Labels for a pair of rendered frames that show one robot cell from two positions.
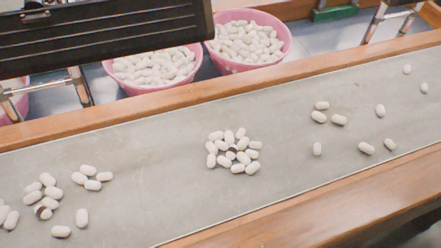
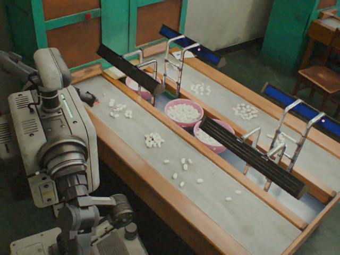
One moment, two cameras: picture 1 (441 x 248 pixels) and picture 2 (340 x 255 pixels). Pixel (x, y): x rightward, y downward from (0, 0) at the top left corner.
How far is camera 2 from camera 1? 1.80 m
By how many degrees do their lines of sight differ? 50
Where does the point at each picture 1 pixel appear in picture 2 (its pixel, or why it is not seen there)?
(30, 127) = (137, 97)
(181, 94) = (168, 121)
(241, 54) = (204, 135)
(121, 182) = (130, 120)
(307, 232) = (130, 159)
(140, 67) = (177, 111)
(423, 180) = (166, 191)
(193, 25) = (152, 88)
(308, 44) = (241, 163)
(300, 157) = (160, 159)
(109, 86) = not seen: hidden behind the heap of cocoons
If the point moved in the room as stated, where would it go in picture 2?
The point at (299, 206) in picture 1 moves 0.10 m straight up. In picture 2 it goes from (138, 156) to (138, 144)
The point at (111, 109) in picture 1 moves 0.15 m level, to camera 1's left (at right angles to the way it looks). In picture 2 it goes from (152, 109) to (149, 96)
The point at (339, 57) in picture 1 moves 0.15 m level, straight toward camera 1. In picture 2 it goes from (223, 163) to (197, 159)
